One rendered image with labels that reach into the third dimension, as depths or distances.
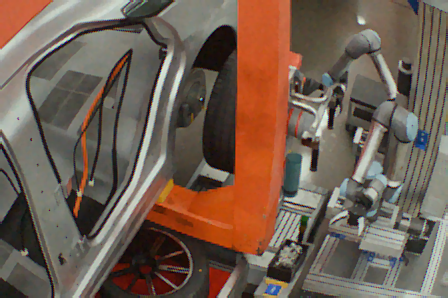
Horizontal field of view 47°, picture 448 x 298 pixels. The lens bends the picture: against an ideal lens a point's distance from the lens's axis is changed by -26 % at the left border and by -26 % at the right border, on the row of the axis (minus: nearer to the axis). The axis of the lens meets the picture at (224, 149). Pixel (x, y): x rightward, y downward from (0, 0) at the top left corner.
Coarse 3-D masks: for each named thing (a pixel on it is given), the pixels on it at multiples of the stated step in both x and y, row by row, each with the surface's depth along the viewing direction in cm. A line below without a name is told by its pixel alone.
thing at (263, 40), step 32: (256, 0) 216; (288, 0) 225; (256, 32) 227; (288, 32) 237; (256, 64) 238; (288, 64) 249; (256, 96) 248; (256, 128) 259; (256, 160) 270; (256, 192) 282; (256, 224) 296
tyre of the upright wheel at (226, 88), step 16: (224, 64) 316; (224, 80) 311; (224, 96) 310; (208, 112) 312; (224, 112) 310; (208, 128) 314; (224, 128) 311; (208, 144) 319; (224, 144) 315; (208, 160) 329; (224, 160) 322
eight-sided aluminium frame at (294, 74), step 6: (294, 72) 321; (300, 72) 335; (294, 78) 343; (300, 78) 339; (294, 84) 349; (300, 84) 345; (300, 90) 348; (300, 102) 353; (300, 108) 356; (288, 138) 357; (288, 144) 356; (288, 150) 356
